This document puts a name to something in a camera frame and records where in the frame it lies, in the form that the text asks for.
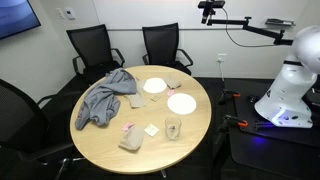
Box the white paper plate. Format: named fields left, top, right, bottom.
left=166, top=92, right=198, bottom=115
left=142, top=77, right=168, bottom=94

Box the white wall thermostat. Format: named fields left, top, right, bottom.
left=64, top=7, right=76, bottom=21

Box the black stereo camera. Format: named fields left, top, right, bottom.
left=197, top=0, right=226, bottom=24

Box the small brown sugar packet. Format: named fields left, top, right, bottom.
left=149, top=94, right=162, bottom=103

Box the black camera cable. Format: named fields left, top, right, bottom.
left=219, top=7, right=284, bottom=48

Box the wall mounted TV screen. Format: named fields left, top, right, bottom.
left=0, top=0, right=42, bottom=40

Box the black mesh office chair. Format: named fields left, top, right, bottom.
left=141, top=22, right=194, bottom=76
left=65, top=23, right=126, bottom=83
left=0, top=78, right=86, bottom=180

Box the white power cord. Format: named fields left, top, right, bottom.
left=219, top=61, right=226, bottom=82

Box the black orange bar clamp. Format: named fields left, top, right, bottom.
left=215, top=114, right=249, bottom=145
left=218, top=89, right=242, bottom=106

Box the brown paper napkin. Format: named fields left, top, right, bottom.
left=123, top=90, right=147, bottom=109
left=163, top=76, right=182, bottom=90
left=118, top=124, right=146, bottom=152
left=135, top=78, right=148, bottom=93

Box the white wall outlet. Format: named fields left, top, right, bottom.
left=217, top=53, right=228, bottom=64

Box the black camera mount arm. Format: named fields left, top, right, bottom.
left=206, top=16, right=294, bottom=46

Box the grey whiteboard tray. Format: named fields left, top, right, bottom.
left=265, top=18, right=296, bottom=28

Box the white wall switch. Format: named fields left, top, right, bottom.
left=54, top=7, right=65, bottom=20

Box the grey hoodie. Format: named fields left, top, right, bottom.
left=74, top=67, right=138, bottom=131

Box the clear drinking glass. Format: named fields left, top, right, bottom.
left=164, top=115, right=183, bottom=141

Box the white packet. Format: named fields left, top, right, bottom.
left=143, top=123, right=160, bottom=137

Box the black robot mounting board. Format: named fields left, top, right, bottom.
left=213, top=78, right=320, bottom=180

